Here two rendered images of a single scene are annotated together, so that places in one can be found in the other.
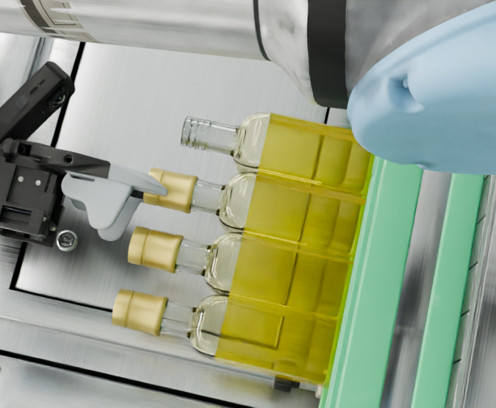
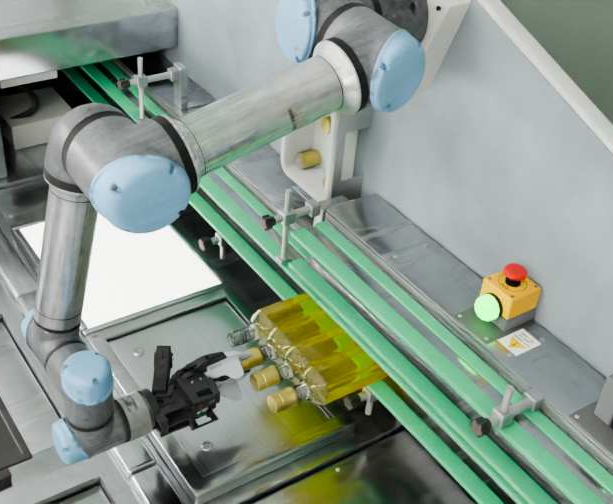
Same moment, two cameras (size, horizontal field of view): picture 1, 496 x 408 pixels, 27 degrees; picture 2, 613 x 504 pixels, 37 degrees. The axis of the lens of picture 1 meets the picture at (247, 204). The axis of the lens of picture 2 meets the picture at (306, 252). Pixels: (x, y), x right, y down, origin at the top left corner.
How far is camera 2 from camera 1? 1.14 m
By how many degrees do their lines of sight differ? 44
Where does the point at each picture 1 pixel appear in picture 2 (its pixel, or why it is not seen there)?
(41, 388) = not seen: outside the picture
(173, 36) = (323, 102)
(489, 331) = (409, 275)
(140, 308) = (283, 393)
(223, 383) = (325, 452)
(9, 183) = (189, 384)
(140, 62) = not seen: hidden behind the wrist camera
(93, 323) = (253, 461)
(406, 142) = (386, 91)
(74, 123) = not seen: hidden behind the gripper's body
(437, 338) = (397, 292)
